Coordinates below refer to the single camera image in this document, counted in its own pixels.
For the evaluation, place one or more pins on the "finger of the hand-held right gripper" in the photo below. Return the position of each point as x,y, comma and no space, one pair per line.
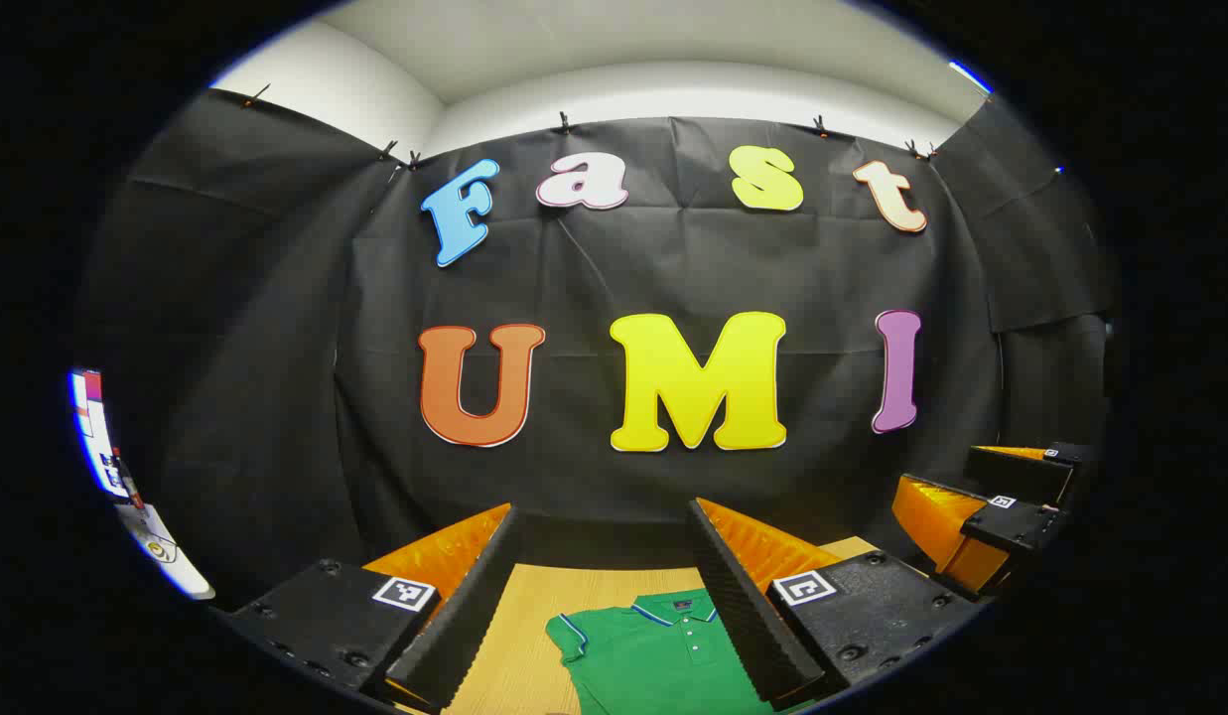
1021,472
1011,526

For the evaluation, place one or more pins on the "black backdrop cloth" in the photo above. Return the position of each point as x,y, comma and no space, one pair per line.
673,268

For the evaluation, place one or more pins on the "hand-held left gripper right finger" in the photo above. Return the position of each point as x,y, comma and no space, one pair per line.
743,616

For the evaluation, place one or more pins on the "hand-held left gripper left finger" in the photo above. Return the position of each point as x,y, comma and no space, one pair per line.
465,626

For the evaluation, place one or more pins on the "row of small cloth clips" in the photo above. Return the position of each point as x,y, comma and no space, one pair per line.
564,123

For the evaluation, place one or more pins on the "white printed panel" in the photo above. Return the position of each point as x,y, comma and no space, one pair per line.
97,427

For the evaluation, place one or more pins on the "green T-shirt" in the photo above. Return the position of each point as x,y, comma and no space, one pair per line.
653,665

